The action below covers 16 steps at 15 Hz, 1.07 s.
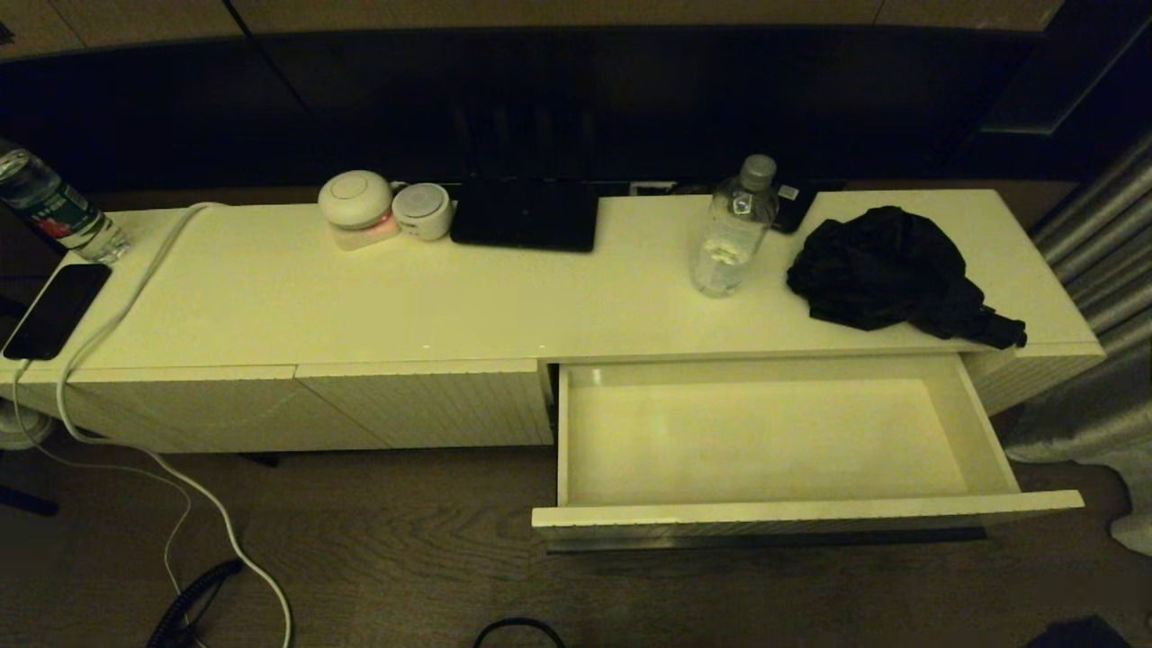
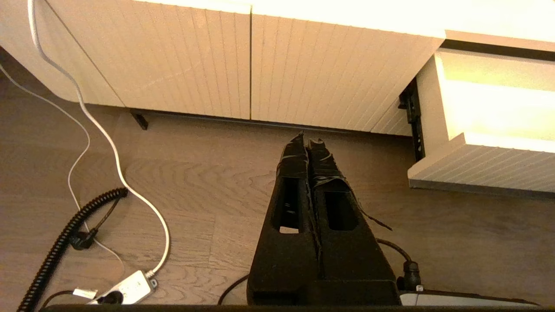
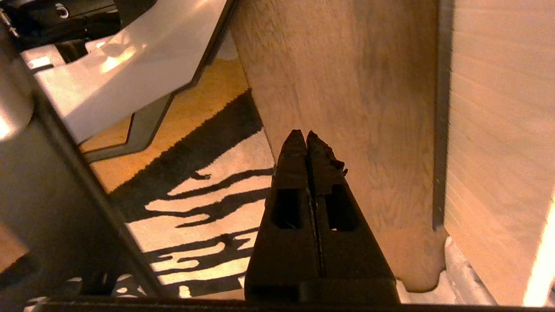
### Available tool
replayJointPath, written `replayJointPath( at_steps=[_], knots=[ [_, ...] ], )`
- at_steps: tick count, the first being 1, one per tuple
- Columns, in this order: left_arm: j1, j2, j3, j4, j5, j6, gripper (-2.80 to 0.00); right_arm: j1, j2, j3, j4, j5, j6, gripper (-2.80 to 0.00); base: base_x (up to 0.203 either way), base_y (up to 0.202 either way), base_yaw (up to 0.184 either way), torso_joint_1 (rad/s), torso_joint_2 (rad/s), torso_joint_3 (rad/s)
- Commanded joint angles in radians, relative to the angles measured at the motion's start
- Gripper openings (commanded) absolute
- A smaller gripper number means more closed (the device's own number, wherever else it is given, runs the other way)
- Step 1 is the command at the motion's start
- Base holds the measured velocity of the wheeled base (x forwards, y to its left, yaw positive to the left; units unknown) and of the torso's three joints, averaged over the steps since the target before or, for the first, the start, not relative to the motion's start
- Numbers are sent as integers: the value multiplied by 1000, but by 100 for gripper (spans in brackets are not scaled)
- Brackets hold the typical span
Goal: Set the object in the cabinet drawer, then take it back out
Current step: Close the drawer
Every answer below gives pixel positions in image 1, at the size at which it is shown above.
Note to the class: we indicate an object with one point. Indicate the clear plastic water bottle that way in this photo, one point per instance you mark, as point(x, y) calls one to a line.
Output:
point(731, 238)

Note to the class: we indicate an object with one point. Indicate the white slatted drawer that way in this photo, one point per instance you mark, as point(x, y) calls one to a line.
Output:
point(765, 441)

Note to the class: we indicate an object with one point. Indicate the black cloth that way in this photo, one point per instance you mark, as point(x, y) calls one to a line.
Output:
point(882, 265)

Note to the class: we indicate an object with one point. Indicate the long white tv cabinet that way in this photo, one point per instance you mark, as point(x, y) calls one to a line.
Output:
point(360, 297)

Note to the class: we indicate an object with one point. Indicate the black flat box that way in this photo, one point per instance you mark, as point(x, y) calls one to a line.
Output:
point(522, 219)

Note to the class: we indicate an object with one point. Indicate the small white round device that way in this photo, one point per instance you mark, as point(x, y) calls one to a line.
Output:
point(421, 211)

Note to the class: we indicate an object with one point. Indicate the large black television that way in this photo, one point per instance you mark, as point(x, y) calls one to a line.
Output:
point(630, 99)

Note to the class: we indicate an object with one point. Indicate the small black labelled device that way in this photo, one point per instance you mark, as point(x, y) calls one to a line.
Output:
point(792, 207)

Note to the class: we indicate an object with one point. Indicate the large white round device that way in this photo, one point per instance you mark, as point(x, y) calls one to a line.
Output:
point(355, 198)

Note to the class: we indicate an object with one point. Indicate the black smartphone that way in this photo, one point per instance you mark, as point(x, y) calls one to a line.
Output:
point(56, 310)

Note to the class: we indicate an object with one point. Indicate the water bottle green red label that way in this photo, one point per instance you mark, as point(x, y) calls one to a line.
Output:
point(54, 211)

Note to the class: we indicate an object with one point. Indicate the grey curtain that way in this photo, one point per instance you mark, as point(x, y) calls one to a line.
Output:
point(1107, 261)

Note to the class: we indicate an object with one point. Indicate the white round floor object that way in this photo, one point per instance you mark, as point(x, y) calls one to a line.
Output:
point(13, 430)

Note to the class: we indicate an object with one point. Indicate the black floor foot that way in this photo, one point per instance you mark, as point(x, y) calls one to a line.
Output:
point(27, 500)

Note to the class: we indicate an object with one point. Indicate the white sheer curtain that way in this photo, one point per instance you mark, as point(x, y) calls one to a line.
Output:
point(1136, 522)

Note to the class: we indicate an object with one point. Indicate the white wall socket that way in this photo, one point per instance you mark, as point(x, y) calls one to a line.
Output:
point(652, 189)

